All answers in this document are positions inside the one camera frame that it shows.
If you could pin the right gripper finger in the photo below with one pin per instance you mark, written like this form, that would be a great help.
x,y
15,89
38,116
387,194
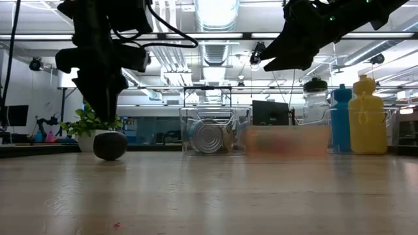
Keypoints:
x,y
297,62
287,45

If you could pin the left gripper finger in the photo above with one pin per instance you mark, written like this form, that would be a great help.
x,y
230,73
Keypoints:
x,y
111,81
91,81

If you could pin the clear jar with black lid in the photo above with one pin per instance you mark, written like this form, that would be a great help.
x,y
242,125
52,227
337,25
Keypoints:
x,y
315,85

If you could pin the blue squeeze bottle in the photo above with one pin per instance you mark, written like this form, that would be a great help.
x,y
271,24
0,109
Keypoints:
x,y
341,124

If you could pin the yellow squeeze bottle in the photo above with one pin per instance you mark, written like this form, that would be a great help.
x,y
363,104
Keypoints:
x,y
367,124

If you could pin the yellowfin tuna can teal label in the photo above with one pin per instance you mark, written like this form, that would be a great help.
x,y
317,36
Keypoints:
x,y
206,137

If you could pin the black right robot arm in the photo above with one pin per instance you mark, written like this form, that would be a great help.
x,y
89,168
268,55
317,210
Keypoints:
x,y
375,9

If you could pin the black ceiling spotlight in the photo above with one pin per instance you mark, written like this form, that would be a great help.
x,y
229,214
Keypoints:
x,y
377,58
254,58
36,64

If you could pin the green plant in white pot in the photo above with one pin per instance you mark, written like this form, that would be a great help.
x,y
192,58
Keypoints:
x,y
88,125

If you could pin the black computer monitor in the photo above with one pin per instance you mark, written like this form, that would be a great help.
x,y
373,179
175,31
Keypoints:
x,y
18,115
270,112

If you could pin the dark toy plum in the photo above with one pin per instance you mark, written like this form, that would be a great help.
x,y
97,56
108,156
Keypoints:
x,y
110,146

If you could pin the orange plastic bin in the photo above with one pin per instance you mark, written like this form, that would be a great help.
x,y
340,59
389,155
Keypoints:
x,y
310,143

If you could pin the clear plastic bin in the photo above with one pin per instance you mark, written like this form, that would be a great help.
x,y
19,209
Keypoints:
x,y
393,112
184,130

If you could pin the black aluminium rig frame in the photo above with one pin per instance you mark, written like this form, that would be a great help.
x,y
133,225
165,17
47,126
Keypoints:
x,y
246,36

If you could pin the silver ventilation duct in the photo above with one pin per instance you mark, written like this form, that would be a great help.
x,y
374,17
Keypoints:
x,y
214,53

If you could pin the black metal rack frame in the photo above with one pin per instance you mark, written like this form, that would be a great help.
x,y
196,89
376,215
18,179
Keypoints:
x,y
207,87

